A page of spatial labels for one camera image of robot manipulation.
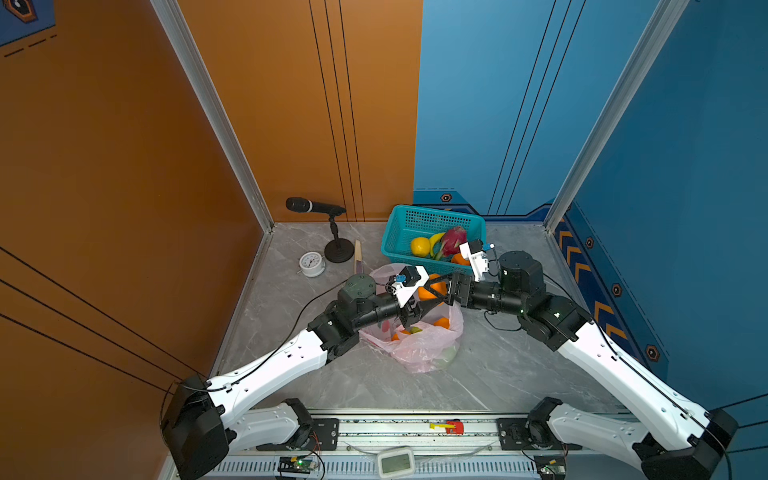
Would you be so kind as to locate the small orange tangerine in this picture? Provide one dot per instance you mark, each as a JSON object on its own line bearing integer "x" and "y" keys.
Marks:
{"x": 397, "y": 336}

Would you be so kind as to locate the pink plastic bag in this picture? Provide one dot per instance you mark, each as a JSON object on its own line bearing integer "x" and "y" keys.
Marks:
{"x": 430, "y": 350}

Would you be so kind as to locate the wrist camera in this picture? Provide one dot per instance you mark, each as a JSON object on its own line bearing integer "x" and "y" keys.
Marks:
{"x": 475, "y": 252}
{"x": 404, "y": 285}

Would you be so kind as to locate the right circuit board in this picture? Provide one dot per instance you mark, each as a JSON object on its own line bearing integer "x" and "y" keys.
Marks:
{"x": 551, "y": 468}

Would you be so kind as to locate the orange persimmon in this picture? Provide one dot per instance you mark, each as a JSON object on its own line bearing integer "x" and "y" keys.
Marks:
{"x": 443, "y": 322}

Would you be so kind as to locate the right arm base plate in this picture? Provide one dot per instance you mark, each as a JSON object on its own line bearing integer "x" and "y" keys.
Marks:
{"x": 521, "y": 434}

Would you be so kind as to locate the red dragon fruit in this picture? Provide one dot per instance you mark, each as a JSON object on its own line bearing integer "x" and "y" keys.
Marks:
{"x": 451, "y": 241}

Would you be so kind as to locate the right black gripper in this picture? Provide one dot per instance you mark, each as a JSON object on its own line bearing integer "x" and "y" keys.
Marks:
{"x": 455, "y": 291}

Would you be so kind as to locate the teal plastic basket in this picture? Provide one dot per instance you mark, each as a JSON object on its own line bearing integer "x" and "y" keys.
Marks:
{"x": 407, "y": 222}

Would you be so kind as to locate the white round clock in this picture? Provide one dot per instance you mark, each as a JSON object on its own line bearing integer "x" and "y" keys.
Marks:
{"x": 312, "y": 264}

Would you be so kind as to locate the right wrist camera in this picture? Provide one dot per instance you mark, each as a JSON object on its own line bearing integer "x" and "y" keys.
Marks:
{"x": 475, "y": 252}

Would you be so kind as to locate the yellow lemon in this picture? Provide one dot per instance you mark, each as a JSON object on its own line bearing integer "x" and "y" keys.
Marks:
{"x": 420, "y": 247}

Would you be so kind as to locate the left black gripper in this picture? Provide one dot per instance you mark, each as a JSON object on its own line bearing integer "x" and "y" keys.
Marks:
{"x": 409, "y": 315}

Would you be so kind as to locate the yellow banana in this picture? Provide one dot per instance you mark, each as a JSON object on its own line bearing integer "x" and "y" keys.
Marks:
{"x": 434, "y": 244}

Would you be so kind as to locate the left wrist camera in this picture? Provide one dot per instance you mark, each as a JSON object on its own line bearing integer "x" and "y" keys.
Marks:
{"x": 404, "y": 285}

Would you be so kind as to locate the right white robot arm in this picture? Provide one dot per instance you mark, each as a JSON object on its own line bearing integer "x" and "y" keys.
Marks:
{"x": 671, "y": 436}

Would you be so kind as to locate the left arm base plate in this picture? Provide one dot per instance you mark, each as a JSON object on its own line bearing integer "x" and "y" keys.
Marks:
{"x": 323, "y": 436}

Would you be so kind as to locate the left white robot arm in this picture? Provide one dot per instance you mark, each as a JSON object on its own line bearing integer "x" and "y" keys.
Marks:
{"x": 204, "y": 420}

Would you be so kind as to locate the white digital timer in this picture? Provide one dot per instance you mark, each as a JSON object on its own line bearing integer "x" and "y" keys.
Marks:
{"x": 395, "y": 463}

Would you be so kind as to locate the orange mandarin fruit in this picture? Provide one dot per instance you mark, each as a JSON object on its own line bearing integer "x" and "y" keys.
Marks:
{"x": 428, "y": 293}

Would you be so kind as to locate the left green circuit board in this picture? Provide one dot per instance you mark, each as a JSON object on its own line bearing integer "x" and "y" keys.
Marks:
{"x": 297, "y": 467}

